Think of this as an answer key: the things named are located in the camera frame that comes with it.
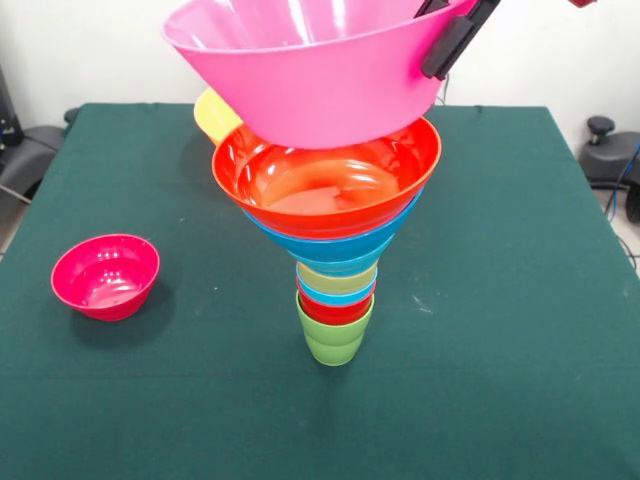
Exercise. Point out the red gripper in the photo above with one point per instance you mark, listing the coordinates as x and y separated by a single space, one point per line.
584 2

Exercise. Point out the large pink bowl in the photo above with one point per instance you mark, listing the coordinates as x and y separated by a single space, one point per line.
320 95

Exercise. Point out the shallow red-orange bowl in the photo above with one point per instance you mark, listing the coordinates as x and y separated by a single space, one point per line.
325 200

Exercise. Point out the medium blue bowl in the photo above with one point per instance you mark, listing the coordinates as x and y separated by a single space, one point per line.
340 247

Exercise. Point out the large orange bowl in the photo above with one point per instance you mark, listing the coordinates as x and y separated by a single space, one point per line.
215 117

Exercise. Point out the small light blue bowl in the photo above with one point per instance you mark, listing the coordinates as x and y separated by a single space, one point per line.
335 267

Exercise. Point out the yellow cup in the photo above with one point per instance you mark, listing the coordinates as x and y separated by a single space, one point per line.
325 282

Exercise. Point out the blue cup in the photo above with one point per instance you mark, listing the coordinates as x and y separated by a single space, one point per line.
320 298

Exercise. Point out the red cup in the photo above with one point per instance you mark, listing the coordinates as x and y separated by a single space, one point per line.
332 312

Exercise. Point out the green cup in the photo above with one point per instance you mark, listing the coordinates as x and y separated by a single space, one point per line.
332 340

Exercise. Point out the black chair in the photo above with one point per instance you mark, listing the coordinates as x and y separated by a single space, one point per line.
30 150
605 160

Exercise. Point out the small crimson bowl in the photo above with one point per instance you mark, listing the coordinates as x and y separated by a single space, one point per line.
105 280

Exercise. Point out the dark green table cloth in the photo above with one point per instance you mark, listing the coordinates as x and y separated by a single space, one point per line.
300 440

